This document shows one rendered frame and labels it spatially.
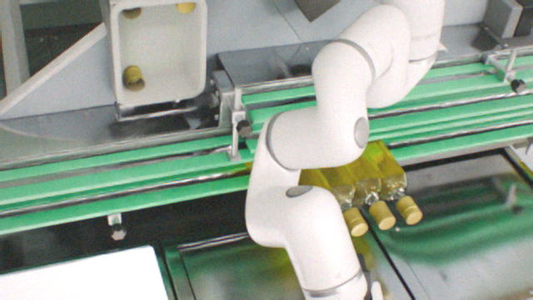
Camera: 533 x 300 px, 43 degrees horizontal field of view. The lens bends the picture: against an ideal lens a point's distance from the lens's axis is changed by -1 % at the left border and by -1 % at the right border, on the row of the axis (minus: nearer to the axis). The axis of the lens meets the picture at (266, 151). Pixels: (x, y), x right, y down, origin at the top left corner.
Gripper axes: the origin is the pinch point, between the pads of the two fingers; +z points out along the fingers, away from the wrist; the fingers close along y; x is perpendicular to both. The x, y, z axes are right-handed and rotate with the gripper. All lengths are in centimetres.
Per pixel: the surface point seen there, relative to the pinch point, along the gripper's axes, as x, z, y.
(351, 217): -1.7, 11.9, 1.5
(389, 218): -8.8, 11.6, 1.7
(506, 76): -37, 39, 16
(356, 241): -6.4, 18.5, -12.4
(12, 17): 72, 75, 5
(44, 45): 70, 95, -16
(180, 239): 30.1, 18.6, -12.2
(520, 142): -56, 53, -13
